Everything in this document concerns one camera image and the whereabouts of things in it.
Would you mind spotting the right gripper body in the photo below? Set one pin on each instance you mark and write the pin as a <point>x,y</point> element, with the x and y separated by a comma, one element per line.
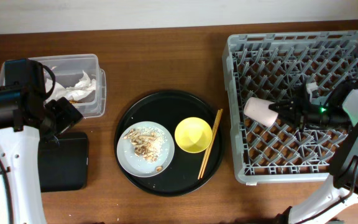
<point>314,114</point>

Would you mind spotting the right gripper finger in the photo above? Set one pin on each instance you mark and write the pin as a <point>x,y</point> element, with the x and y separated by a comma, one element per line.
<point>286,116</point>
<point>281,105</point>

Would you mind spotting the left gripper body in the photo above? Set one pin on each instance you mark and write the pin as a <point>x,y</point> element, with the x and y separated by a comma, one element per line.
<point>61,119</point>

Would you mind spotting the pink cup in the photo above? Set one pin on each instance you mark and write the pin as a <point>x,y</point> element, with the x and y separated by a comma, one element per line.
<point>258,110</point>

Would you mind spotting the white tissue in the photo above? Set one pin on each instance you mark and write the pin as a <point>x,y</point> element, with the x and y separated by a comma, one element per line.
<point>83,88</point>

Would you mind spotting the yellow bowl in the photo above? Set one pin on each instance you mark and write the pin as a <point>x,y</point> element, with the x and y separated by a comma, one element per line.
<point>193,135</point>

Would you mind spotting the blue cup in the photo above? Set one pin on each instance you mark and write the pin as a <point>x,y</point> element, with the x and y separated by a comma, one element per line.
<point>311,89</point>

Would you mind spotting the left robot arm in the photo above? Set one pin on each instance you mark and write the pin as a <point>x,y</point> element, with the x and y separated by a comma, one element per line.
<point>27,116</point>

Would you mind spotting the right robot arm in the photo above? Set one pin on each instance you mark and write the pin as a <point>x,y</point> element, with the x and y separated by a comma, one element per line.
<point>340,110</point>

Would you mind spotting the grey dishwasher rack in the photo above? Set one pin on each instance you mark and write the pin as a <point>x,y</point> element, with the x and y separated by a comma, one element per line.
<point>271,67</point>

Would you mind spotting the clear plastic waste bin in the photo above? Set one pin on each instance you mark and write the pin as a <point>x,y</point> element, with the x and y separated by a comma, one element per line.
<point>68,69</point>

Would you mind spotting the black rectangular tray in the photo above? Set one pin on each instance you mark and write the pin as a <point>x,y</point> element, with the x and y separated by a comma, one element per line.
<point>63,163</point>

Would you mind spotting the wooden chopstick right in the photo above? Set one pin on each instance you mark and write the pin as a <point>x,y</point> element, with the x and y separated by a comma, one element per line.
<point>212,144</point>

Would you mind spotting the food scraps on plate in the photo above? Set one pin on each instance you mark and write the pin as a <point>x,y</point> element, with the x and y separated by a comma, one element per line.
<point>147,143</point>

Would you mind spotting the grey plate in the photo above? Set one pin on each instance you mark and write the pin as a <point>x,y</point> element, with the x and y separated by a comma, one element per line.
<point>136,166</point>

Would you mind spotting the round black serving tray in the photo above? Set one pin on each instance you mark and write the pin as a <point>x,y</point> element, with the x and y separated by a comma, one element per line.
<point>168,108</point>

